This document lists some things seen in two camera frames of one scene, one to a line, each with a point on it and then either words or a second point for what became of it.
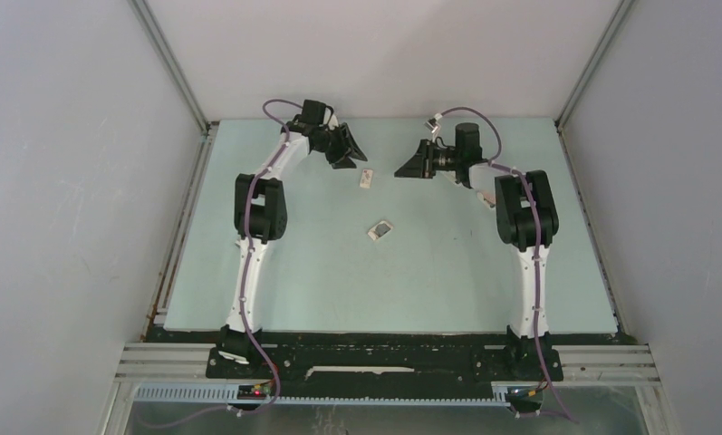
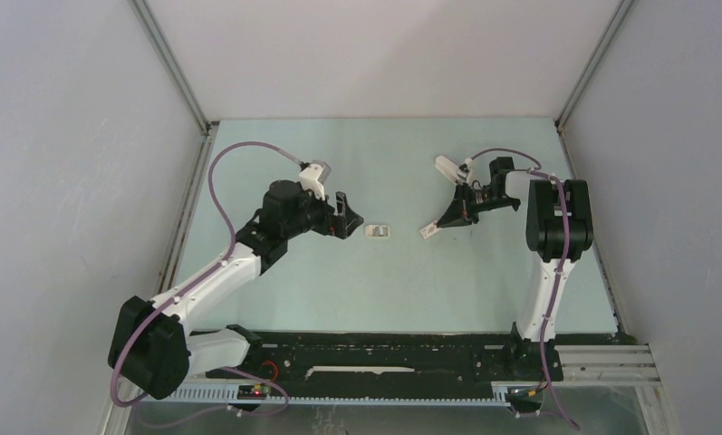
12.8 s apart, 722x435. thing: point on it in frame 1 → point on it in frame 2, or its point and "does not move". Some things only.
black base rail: [381, 356] does not move
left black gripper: [346, 145] → [341, 225]
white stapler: [451, 176] does not move
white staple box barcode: [380, 230] does not move
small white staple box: [366, 178] → [429, 229]
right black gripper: [423, 163] → [462, 203]
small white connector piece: [432, 125] → [469, 163]
